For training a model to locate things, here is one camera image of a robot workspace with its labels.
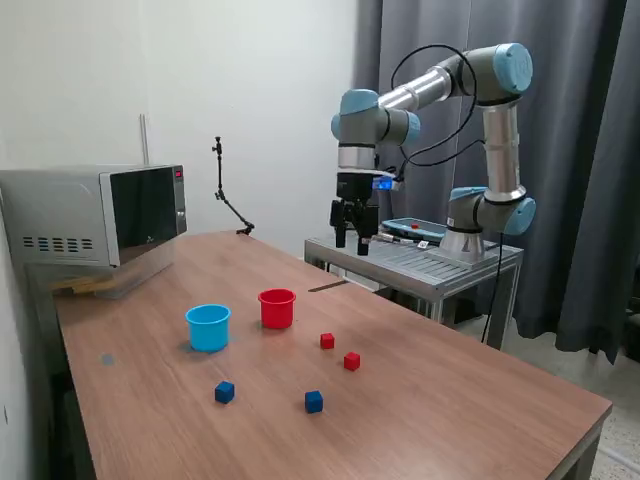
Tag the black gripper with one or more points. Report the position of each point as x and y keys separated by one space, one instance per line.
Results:
x=355 y=187

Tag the red cube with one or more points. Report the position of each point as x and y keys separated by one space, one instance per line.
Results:
x=327 y=341
x=352 y=361

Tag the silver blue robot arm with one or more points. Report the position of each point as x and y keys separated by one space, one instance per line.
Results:
x=495 y=150

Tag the red plastic cup bin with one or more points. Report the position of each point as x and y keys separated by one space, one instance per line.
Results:
x=276 y=312

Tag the blue plastic cup bin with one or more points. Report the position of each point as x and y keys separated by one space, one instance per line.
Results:
x=207 y=332

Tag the flat grey metal strip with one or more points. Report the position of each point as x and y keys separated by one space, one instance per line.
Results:
x=327 y=286

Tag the teach pendant tablet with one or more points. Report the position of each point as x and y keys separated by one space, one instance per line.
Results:
x=410 y=227

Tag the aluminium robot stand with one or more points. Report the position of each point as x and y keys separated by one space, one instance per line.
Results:
x=415 y=270

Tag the blue cube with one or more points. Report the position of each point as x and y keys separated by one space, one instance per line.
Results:
x=314 y=402
x=224 y=392

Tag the clear plastic container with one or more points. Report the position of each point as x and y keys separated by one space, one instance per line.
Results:
x=145 y=272

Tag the dark grey curtain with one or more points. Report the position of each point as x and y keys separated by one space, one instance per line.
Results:
x=575 y=150

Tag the wooden blocks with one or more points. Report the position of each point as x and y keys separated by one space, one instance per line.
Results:
x=80 y=286

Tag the silver microwave oven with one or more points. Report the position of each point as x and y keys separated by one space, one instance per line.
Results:
x=75 y=215

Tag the grey table leg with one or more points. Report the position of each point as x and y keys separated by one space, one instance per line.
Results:
x=585 y=460

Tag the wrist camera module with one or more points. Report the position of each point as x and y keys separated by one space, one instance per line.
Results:
x=385 y=184

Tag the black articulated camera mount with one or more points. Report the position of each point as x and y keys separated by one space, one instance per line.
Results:
x=219 y=170

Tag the white wall pipe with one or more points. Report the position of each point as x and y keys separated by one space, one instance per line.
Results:
x=144 y=140

